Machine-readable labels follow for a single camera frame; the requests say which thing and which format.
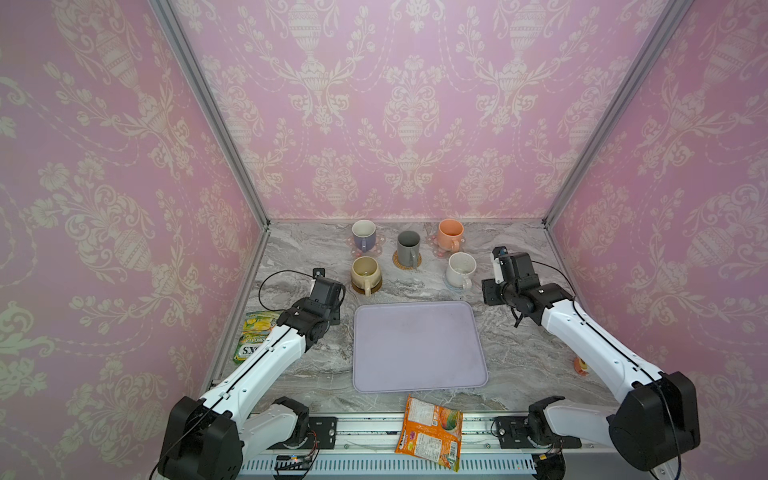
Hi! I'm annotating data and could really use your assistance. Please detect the lavender plastic tray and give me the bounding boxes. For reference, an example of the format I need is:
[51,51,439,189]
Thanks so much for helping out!
[352,301,489,394]

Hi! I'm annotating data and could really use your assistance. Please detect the brown round wooden coaster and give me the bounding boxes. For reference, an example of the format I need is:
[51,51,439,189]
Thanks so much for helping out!
[350,278,383,296]

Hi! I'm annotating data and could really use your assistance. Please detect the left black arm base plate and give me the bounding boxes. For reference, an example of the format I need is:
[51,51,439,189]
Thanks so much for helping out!
[270,416,338,450]

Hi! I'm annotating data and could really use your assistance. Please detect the cream yellow mug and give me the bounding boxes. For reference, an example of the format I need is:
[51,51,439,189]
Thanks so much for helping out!
[351,256,383,293]

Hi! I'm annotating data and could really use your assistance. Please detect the lavender mug white inside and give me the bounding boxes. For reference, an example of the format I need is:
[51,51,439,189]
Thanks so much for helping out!
[352,219,377,252]

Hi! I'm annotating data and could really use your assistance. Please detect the blue knitted round coaster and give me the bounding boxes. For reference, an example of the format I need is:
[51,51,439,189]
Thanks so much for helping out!
[443,277,474,294]

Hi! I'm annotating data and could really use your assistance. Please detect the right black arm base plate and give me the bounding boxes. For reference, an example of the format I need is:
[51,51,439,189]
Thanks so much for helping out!
[491,415,582,450]

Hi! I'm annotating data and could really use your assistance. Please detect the peach pink mug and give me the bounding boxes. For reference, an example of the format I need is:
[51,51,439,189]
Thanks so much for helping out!
[437,219,465,253]

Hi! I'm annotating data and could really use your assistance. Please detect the woven rattan round coaster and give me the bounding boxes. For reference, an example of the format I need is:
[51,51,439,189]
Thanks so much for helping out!
[392,251,422,270]

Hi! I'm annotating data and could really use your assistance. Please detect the grey green mug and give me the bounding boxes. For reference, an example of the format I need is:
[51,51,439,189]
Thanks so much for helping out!
[397,230,421,265]

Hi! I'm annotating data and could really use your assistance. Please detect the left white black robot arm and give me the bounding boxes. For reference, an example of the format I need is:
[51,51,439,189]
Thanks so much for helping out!
[149,297,342,479]

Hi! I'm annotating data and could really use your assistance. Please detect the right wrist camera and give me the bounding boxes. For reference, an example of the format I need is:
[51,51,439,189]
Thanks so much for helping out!
[492,246,540,289]

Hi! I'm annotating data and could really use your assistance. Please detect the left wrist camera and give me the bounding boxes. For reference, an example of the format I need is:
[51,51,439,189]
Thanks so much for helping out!
[310,267,346,309]

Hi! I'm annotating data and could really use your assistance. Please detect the bottle with orange lid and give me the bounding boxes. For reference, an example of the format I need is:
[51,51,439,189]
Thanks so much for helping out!
[573,357,590,376]

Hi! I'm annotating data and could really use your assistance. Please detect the green Fox's candy bag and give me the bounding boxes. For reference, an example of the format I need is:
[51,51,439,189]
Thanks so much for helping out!
[232,310,283,365]

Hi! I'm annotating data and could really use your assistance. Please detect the pink flower silicone coaster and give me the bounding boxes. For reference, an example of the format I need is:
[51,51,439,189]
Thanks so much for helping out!
[346,231,385,258]

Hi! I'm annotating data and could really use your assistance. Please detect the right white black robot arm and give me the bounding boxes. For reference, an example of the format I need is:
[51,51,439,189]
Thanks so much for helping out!
[482,279,701,472]

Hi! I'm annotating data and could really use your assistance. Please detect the orange snack packet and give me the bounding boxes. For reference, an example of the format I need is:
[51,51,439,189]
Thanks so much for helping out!
[394,396,464,472]

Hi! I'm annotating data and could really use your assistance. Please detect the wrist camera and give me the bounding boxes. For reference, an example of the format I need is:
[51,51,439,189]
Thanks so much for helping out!
[310,267,346,309]
[492,246,540,289]

